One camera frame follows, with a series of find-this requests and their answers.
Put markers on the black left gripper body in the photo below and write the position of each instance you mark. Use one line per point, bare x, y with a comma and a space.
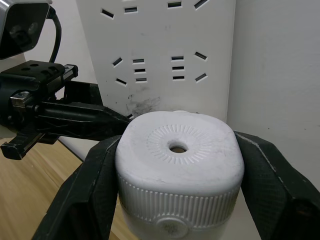
30, 80

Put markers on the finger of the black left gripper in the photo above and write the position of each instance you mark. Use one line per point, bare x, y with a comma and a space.
82, 120
82, 92

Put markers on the white mosquito repellent heater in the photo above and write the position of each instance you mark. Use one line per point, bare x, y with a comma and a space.
180, 175

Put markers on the white power strip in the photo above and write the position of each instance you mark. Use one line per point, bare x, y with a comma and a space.
155, 37

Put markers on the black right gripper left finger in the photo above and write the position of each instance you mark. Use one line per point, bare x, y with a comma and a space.
90, 195

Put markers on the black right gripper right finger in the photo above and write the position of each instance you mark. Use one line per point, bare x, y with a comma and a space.
280, 200

